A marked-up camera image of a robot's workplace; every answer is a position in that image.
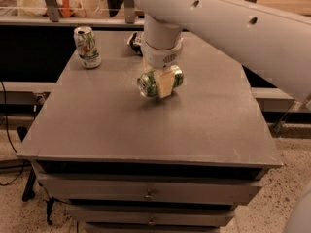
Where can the blue white chip bag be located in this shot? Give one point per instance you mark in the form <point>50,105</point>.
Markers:
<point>134,41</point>

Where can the middle grey drawer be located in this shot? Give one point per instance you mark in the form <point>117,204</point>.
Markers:
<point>151,216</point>

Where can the grey drawer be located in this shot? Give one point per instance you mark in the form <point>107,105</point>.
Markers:
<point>151,216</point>
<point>222,192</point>

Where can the metal shelf rail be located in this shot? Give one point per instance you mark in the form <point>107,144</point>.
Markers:
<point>72,22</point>

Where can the grey drawer cabinet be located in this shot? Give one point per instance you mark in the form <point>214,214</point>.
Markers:
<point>96,123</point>

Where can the green soda can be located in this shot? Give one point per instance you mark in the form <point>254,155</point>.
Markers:
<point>147,84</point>

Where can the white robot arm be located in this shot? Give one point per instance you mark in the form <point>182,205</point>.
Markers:
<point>274,44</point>

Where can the white soda can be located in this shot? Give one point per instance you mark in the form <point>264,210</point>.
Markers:
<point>86,47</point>

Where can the orange white plastic bag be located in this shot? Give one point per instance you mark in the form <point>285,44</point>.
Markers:
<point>44,8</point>

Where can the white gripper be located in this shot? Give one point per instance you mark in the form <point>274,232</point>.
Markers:
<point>160,57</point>

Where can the top grey drawer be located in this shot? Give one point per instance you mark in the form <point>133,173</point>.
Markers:
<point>222,192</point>

